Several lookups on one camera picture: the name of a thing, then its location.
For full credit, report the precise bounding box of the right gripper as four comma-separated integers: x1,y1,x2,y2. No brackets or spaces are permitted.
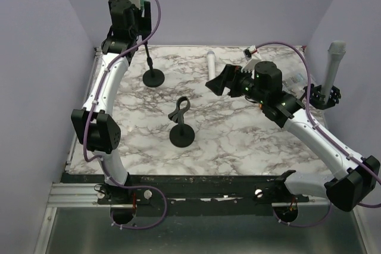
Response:
205,64,267,105

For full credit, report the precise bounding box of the white microphone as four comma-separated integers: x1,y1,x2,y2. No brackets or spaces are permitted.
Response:
207,51,216,80

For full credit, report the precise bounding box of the black microphone stand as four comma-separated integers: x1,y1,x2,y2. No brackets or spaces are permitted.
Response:
142,42,165,87
310,84,341,110
168,96,195,148

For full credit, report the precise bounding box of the grey silver microphone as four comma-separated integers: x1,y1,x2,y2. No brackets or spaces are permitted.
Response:
321,40,346,99

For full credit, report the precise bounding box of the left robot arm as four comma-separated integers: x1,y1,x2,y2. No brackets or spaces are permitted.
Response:
71,0,152,203

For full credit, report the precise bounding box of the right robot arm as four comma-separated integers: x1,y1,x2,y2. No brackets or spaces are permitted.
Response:
205,61,380,212

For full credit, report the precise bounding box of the clear plastic parts box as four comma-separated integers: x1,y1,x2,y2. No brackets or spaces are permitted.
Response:
282,70,307,98

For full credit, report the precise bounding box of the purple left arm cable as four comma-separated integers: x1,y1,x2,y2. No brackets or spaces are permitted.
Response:
82,0,162,189

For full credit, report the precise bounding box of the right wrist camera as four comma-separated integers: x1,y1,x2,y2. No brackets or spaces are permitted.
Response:
241,45,262,73

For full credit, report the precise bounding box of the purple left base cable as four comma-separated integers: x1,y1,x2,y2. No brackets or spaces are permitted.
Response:
110,185,170,231

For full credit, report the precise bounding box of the black front mounting rail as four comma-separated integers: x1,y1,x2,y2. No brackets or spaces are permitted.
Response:
61,171,315,219

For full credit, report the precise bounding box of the aluminium extrusion frame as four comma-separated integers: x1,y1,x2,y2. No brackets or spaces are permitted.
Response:
47,183,99,208

